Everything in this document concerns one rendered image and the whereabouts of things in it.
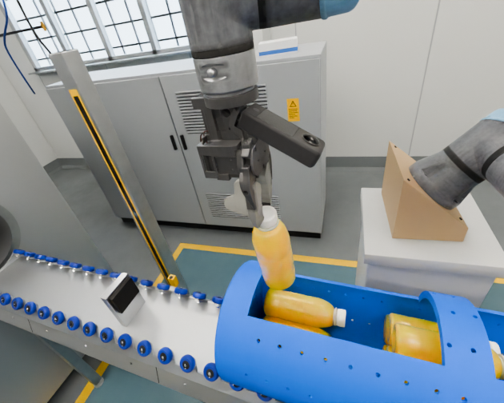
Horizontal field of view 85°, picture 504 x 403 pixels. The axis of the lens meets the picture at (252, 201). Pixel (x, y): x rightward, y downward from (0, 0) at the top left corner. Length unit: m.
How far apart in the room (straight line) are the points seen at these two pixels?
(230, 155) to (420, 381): 0.46
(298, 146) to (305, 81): 1.46
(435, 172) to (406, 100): 2.43
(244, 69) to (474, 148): 0.59
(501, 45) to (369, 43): 1.02
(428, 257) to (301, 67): 1.29
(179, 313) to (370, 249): 0.64
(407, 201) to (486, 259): 0.23
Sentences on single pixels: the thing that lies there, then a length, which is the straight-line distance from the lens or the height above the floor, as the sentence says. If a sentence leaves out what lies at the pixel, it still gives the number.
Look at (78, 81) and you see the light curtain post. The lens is 1.04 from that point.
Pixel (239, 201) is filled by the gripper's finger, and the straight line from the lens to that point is 0.42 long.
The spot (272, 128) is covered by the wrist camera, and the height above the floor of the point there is 1.60.
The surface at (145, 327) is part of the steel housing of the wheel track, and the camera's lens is 1.05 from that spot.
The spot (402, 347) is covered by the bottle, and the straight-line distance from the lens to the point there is 0.64.
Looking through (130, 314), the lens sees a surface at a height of 0.95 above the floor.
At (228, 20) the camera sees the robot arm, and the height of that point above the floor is 1.72.
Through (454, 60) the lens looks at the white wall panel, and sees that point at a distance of 3.20.
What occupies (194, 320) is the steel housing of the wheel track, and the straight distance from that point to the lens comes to 0.99.
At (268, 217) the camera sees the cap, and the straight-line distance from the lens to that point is 0.45.
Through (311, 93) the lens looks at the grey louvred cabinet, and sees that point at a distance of 1.82.
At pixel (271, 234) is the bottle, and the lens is 0.47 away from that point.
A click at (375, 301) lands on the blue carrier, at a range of 0.80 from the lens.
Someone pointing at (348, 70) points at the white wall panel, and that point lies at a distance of 3.08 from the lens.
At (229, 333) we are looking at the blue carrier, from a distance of 0.62.
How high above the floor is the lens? 1.73
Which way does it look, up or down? 35 degrees down
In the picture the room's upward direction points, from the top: 11 degrees counter-clockwise
